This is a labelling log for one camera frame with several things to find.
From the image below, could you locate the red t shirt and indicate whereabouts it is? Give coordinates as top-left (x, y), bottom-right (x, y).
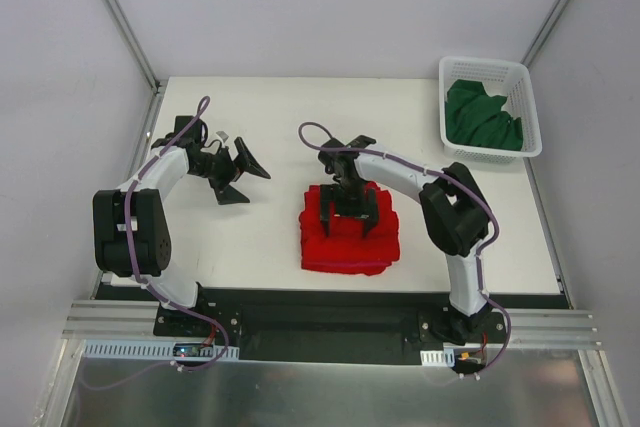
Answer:
top-left (299, 182), bottom-right (400, 265)
top-left (301, 262), bottom-right (391, 276)

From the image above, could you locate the white plastic basket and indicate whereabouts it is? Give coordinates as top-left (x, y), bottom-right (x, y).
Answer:
top-left (439, 56), bottom-right (542, 163)

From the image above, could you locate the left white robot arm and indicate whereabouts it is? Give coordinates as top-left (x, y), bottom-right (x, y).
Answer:
top-left (92, 115), bottom-right (270, 336)

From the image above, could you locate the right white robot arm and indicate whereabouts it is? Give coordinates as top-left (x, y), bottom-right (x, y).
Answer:
top-left (318, 135), bottom-right (495, 345)

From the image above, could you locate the green t shirt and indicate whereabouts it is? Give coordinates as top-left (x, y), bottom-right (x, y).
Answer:
top-left (445, 79), bottom-right (524, 151)

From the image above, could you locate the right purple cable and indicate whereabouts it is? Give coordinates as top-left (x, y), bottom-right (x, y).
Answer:
top-left (297, 121), bottom-right (513, 384)

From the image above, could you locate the purple cable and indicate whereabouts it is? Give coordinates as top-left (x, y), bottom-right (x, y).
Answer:
top-left (297, 121), bottom-right (513, 384)
top-left (79, 95), bottom-right (231, 390)

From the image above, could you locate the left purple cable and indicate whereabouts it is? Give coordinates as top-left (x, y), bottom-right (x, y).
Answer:
top-left (79, 95), bottom-right (231, 390)

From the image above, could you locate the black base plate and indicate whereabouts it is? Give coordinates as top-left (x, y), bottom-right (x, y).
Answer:
top-left (152, 288), bottom-right (508, 363)

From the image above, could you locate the right white cable duct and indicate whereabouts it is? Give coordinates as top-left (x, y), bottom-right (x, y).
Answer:
top-left (420, 349), bottom-right (455, 368)

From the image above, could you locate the white cable duct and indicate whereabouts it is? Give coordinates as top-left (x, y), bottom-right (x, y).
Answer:
top-left (420, 349), bottom-right (455, 368)
top-left (84, 340), bottom-right (240, 362)

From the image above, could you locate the left white cable duct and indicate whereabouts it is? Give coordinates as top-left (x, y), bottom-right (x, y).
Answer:
top-left (84, 340), bottom-right (240, 362)

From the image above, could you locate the aluminium rail frame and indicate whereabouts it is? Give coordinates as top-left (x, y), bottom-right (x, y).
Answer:
top-left (63, 77), bottom-right (626, 426)

